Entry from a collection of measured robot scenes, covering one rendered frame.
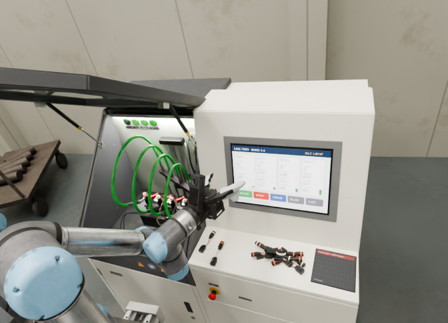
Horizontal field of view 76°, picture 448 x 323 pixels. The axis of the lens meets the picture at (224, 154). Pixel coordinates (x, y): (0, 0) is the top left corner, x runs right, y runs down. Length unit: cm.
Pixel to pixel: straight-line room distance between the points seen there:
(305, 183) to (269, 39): 198
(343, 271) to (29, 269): 106
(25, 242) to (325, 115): 94
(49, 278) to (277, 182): 88
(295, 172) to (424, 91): 227
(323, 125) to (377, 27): 195
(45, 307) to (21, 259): 10
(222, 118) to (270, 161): 26
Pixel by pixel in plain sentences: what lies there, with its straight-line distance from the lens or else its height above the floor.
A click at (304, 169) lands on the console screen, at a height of 133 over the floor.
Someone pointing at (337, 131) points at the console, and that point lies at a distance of 113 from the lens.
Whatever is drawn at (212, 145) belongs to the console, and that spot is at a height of 140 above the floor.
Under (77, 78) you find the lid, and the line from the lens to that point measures 79.
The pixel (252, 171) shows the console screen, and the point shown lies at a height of 130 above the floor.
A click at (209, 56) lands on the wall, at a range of 314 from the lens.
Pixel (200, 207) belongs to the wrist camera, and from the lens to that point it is 89.
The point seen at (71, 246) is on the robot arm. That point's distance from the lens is 83.
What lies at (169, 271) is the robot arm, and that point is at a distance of 93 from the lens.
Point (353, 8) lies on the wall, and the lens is 293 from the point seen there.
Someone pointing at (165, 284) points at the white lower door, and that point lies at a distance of 168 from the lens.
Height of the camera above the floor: 207
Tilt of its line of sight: 34 degrees down
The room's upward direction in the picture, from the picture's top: 11 degrees counter-clockwise
